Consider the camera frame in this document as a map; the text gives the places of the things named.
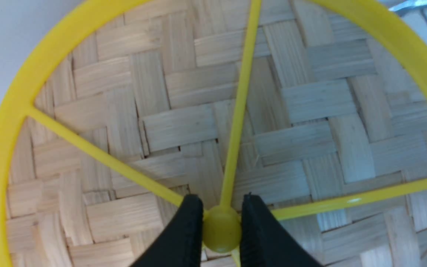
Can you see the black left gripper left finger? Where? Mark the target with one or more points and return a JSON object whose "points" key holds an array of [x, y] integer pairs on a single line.
{"points": [[180, 243]]}

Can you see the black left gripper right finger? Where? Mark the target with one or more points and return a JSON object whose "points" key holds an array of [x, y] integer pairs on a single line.
{"points": [[265, 243]]}

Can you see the woven bamboo steamer lid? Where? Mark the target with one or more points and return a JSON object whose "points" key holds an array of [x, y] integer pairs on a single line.
{"points": [[126, 106]]}

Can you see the stainless steel pot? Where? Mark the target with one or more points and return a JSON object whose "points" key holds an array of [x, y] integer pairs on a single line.
{"points": [[408, 6]]}

